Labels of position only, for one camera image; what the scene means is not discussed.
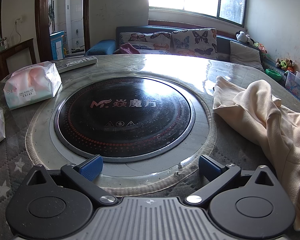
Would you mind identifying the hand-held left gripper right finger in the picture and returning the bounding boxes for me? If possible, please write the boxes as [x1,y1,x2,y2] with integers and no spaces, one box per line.
[185,154,278,205]

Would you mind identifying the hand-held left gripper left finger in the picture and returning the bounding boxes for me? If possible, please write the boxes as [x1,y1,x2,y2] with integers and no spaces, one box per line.
[21,154,117,205]

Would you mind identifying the cream sweatshirt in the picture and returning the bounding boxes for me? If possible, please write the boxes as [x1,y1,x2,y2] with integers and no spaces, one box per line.
[212,76,300,232]

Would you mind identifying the round black induction cooktop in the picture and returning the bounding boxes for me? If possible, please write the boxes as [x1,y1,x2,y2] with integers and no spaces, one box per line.
[54,76,195,162]

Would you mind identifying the white green tissue pack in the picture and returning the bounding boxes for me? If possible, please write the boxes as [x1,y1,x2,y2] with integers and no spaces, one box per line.
[3,62,63,110]

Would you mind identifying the grey remote control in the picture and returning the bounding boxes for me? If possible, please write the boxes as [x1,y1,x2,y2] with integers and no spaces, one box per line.
[51,56,97,73]

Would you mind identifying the green plastic bowl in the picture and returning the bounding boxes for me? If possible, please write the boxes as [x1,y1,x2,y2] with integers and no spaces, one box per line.
[265,68,282,80]

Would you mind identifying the clear storage box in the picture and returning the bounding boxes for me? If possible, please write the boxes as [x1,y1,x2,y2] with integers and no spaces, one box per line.
[284,70,300,102]

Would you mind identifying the grey pillow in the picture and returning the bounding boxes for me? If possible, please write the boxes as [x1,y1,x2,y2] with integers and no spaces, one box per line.
[229,41,265,72]

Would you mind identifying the blue sofa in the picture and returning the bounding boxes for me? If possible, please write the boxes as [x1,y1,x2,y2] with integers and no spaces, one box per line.
[85,26,265,70]

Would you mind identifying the pink cloth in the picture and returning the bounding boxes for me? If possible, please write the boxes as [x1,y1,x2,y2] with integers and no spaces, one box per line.
[113,42,140,55]

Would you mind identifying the blue cabinet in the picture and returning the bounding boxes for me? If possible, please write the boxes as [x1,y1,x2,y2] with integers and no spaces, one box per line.
[50,31,65,60]

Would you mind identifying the small plush toys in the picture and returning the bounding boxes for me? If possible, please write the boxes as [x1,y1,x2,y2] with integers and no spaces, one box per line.
[276,58,295,72]

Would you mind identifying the square butterfly print cushion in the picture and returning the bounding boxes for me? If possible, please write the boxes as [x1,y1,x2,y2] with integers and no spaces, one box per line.
[171,28,218,57]

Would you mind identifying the colourful toys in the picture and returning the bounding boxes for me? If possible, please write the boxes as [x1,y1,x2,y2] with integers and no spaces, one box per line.
[254,42,268,54]

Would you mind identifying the panda plush toy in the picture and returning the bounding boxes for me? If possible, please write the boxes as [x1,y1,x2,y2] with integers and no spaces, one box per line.
[235,31,255,46]

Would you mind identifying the wide butterfly print cushion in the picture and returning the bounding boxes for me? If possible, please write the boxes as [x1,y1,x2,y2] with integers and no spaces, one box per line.
[119,32,172,55]

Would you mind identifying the wooden chair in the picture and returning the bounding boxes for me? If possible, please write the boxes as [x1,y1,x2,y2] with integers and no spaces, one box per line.
[0,38,37,85]

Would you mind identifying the dark wooden door frame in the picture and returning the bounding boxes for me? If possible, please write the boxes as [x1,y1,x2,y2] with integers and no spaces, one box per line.
[34,0,91,62]

